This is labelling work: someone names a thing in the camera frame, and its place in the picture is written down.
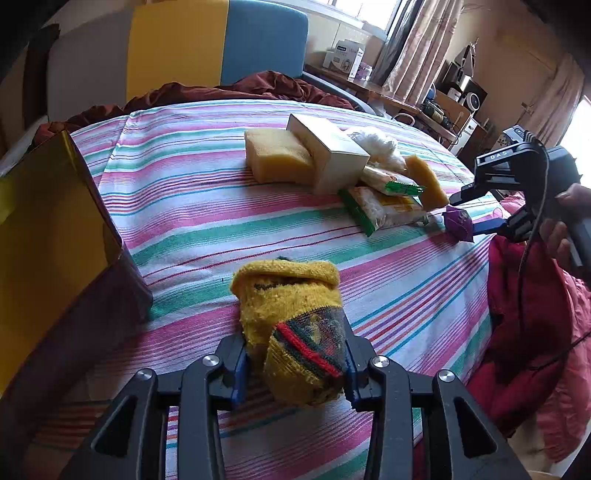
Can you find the purple snack packet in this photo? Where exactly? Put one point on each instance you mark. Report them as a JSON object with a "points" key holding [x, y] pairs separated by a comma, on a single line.
{"points": [[459, 224]]}

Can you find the maroon blanket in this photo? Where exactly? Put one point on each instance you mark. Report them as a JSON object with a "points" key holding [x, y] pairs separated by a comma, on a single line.
{"points": [[277, 85]]}

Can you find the red quilt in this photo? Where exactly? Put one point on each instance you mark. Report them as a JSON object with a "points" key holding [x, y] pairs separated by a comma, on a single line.
{"points": [[521, 323]]}

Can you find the large yellow sponge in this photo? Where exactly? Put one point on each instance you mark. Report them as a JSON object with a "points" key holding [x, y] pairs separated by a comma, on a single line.
{"points": [[272, 159]]}

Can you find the black stereo speaker set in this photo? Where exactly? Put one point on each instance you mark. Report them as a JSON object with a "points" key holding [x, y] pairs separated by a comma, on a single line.
{"points": [[464, 90]]}

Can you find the white appliance box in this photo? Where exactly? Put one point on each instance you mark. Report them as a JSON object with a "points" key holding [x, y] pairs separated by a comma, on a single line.
{"points": [[344, 57]]}

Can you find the yellow striped sock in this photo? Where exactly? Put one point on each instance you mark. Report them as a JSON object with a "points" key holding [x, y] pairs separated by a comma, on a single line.
{"points": [[286, 295]]}

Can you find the person's right hand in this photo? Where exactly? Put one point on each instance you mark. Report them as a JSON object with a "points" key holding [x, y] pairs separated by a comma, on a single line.
{"points": [[561, 240]]}

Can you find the cracker packet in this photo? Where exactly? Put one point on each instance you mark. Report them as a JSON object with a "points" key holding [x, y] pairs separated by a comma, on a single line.
{"points": [[381, 177], [392, 207]]}

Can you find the white plastic bag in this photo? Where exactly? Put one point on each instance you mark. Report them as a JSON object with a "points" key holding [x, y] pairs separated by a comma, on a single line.
{"points": [[378, 143]]}

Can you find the patterned curtain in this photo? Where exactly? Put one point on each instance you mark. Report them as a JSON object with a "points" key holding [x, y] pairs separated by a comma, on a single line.
{"points": [[415, 50]]}

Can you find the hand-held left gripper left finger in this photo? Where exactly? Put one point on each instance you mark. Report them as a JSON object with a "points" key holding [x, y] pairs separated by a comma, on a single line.
{"points": [[240, 374]]}

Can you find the white carton box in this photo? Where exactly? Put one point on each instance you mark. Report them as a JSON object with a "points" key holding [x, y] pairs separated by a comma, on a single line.
{"points": [[332, 161]]}

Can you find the window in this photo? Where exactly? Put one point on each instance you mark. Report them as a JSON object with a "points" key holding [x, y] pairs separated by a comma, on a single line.
{"points": [[369, 11]]}

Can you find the wooden desk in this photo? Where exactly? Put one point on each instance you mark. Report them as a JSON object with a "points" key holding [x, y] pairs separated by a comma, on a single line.
{"points": [[392, 99]]}

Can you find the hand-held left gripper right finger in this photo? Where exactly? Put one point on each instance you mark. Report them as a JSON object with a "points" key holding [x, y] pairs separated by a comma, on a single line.
{"points": [[351, 384]]}

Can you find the beige curtain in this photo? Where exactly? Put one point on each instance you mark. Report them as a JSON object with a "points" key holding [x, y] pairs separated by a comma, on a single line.
{"points": [[554, 101]]}

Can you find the small yellow sponge wedge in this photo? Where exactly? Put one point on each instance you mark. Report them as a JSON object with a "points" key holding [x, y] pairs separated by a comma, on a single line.
{"points": [[427, 182]]}

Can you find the gold cardboard box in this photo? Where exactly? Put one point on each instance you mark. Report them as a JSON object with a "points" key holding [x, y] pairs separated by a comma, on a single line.
{"points": [[46, 240]]}

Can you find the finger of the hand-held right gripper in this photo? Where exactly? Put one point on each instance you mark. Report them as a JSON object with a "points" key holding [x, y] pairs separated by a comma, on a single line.
{"points": [[471, 193], [489, 226]]}

